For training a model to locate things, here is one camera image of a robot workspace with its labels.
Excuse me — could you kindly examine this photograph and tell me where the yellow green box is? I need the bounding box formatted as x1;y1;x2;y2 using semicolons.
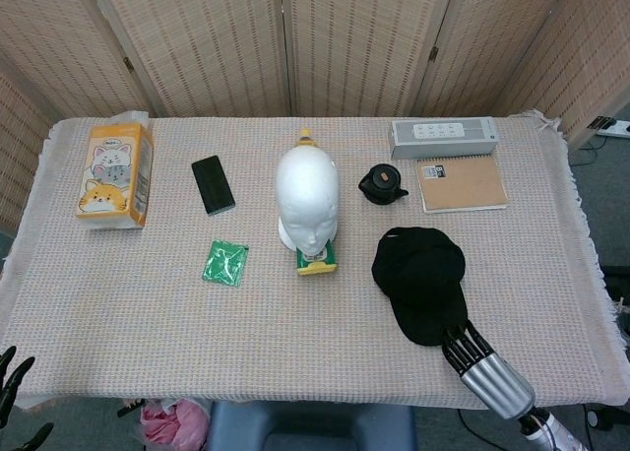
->
294;129;339;278

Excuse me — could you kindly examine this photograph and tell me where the pink plastic bag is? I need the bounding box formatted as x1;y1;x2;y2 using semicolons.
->
140;397;212;447

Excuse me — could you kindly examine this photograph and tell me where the black rectangular case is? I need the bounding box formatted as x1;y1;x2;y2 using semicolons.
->
190;155;237;219

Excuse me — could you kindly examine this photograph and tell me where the white foam mannequin head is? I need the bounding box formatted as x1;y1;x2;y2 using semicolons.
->
274;147;341;255

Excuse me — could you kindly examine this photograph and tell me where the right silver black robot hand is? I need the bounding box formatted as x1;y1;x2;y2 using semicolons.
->
441;319;536;419

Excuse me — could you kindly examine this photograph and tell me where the blue chair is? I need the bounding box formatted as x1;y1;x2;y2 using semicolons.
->
206;401;418;451

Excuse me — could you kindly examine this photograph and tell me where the grey power strip box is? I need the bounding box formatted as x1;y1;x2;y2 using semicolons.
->
389;116;501;161

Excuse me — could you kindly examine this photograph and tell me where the woven folding screen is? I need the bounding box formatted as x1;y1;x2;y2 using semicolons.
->
0;0;630;240

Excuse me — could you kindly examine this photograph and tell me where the black baseball cap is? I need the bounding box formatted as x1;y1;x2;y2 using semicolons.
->
370;225;469;348

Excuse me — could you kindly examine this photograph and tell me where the black round lidded pot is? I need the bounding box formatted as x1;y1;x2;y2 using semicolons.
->
357;162;410;207

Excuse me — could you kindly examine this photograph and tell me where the woven tablecloth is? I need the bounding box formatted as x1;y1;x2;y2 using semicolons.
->
0;107;630;413

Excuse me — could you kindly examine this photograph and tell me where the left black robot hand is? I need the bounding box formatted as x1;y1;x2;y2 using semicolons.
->
0;345;36;425

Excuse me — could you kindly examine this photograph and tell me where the orange cat print box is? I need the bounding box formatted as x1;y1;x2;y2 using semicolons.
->
75;122;155;231

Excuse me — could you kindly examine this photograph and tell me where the brown spiral notebook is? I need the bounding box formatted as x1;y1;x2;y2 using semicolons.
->
414;156;509;215

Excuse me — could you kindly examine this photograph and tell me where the green plastic packet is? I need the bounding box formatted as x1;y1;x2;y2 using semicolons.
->
201;239;250;289

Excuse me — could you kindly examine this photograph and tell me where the black cable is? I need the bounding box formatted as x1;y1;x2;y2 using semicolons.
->
456;407;493;440

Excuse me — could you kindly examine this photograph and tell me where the white power strip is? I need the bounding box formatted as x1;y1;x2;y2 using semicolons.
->
587;116;630;140

